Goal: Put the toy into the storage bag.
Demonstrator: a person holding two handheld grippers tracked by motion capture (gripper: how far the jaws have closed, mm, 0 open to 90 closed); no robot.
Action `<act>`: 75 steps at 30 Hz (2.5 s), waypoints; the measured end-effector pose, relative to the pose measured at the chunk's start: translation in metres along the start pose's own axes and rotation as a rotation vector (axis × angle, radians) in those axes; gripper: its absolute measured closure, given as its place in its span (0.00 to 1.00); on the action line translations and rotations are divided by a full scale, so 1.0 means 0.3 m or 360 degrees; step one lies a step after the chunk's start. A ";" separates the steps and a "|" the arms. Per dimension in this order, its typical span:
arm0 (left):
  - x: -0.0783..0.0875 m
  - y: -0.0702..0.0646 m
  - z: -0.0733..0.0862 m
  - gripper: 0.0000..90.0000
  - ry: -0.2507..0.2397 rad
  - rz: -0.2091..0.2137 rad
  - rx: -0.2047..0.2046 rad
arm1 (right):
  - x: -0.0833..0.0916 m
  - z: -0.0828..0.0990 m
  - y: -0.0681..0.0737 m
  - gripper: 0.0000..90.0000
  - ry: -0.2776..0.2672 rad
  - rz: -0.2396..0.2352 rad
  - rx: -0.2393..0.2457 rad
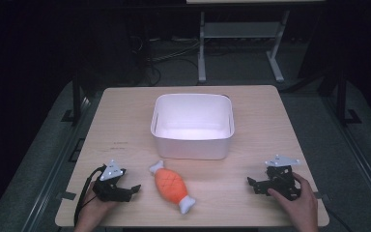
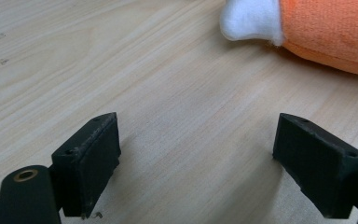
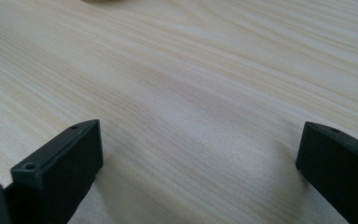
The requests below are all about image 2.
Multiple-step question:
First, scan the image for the orange and white plush toy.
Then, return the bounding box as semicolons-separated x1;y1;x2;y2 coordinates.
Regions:
219;0;358;77

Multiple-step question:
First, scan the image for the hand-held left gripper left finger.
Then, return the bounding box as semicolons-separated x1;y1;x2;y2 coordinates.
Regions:
50;112;122;219

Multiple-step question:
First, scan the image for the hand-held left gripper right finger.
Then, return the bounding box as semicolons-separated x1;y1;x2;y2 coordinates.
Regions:
272;112;358;219

